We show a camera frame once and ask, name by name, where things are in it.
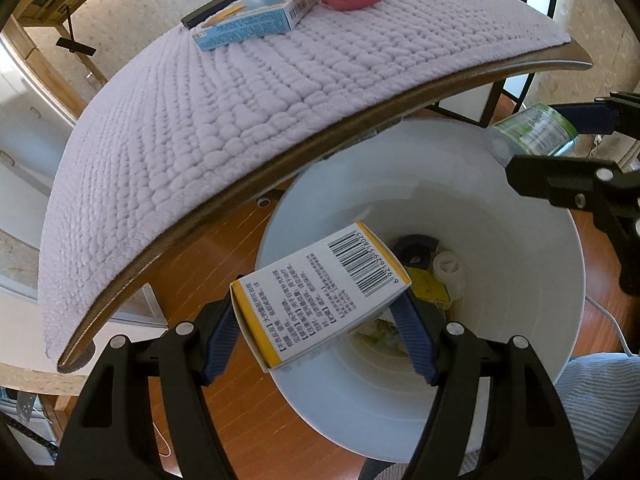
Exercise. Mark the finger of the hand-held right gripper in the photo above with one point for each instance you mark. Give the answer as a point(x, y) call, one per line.
point(585, 115)
point(550, 177)

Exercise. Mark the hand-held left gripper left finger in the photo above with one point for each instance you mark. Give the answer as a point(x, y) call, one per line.
point(220, 340)

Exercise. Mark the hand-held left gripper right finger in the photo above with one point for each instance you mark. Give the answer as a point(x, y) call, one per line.
point(412, 330)

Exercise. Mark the green labelled plastic bottle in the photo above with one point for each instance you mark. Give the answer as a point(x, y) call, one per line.
point(535, 132)

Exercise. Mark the white waste bin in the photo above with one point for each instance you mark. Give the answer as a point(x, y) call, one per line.
point(500, 260)

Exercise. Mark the yellow and white medicine box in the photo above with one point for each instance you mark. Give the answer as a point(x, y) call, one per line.
point(320, 290)

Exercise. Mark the crumpled wrapper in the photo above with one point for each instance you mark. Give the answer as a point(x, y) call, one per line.
point(380, 332)

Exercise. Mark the yellow packet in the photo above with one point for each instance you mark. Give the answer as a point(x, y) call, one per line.
point(427, 285)

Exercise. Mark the wooden table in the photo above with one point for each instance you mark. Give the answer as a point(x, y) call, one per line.
point(575, 57)

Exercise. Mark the white bottle cap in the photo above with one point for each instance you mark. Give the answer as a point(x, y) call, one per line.
point(447, 265)

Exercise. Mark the blue striped cloth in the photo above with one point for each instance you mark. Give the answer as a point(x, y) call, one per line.
point(600, 400)

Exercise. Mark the lilac waffle blanket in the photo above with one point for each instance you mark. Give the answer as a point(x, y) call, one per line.
point(225, 110)

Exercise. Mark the white wardrobe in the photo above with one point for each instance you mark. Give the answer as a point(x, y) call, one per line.
point(20, 110)

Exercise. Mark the light blue carton box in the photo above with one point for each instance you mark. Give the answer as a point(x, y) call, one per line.
point(250, 25)

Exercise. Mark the black phone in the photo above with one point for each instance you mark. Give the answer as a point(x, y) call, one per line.
point(200, 16)

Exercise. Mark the black bar on stand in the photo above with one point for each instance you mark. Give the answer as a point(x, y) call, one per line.
point(75, 46)

